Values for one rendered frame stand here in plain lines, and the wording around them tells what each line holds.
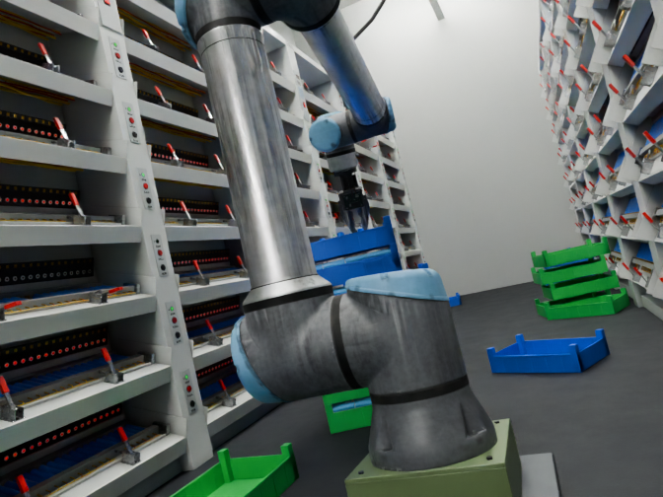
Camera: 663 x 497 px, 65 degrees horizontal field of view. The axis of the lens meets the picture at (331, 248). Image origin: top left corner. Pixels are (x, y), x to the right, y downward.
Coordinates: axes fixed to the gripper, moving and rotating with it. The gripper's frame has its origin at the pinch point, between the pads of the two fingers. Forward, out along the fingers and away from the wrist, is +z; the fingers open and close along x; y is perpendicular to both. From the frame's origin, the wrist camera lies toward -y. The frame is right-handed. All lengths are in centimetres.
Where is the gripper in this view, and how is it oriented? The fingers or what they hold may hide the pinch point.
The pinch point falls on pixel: (359, 231)
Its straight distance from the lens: 163.8
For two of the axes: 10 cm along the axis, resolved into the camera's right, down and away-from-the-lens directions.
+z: 2.4, 9.5, 2.1
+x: 9.7, -2.3, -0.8
